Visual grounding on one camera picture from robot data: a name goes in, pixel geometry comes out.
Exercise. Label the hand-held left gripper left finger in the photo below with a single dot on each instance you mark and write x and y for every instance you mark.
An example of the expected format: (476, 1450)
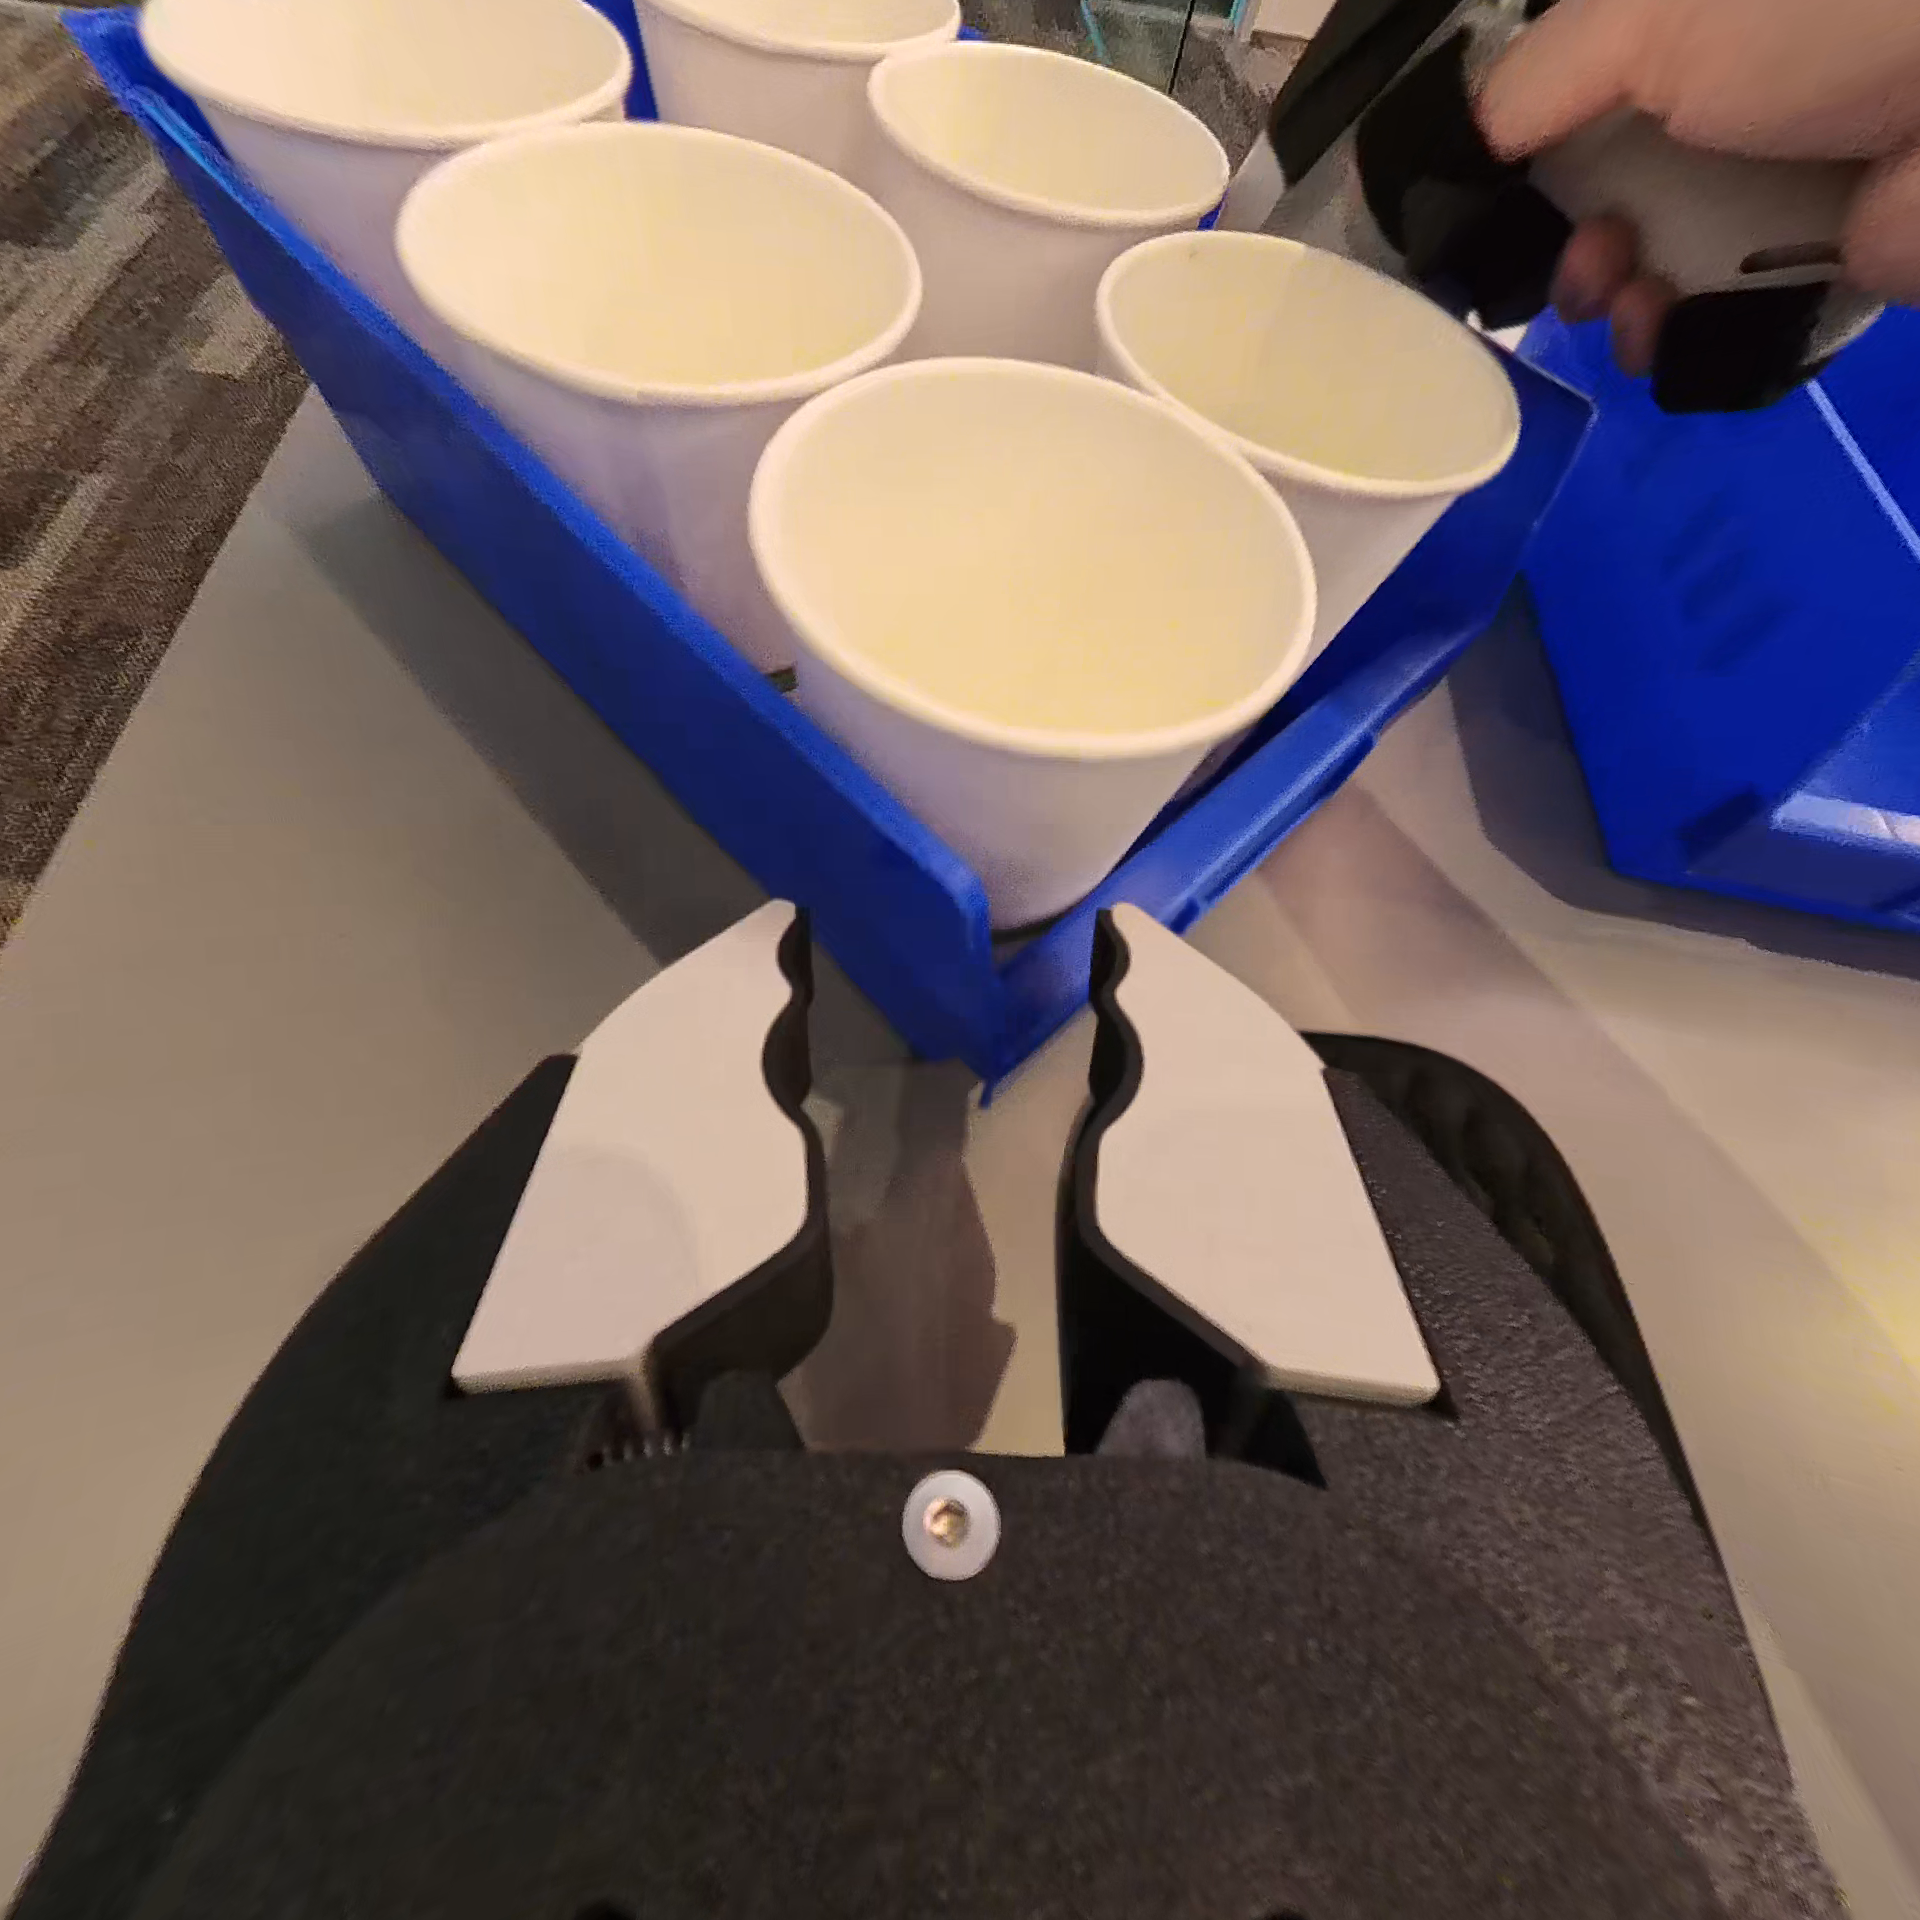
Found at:
(662, 1201)

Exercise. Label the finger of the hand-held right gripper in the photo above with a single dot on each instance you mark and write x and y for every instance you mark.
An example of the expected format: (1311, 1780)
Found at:
(1290, 203)

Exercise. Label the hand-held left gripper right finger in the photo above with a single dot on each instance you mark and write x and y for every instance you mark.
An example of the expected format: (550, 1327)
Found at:
(1244, 1215)

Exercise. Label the group of paper cups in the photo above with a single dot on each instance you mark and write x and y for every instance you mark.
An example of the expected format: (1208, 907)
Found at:
(1019, 570)

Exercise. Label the narrow blue plastic bin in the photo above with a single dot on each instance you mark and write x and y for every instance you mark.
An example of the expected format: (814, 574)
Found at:
(674, 705)

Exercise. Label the large blue plastic bin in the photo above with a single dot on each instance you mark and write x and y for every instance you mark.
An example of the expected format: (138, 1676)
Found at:
(1723, 630)

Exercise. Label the person's right hand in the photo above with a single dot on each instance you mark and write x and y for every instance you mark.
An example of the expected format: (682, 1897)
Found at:
(1769, 77)

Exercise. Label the black quilted armrest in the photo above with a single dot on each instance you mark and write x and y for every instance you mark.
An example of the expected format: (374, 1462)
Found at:
(1516, 1172)

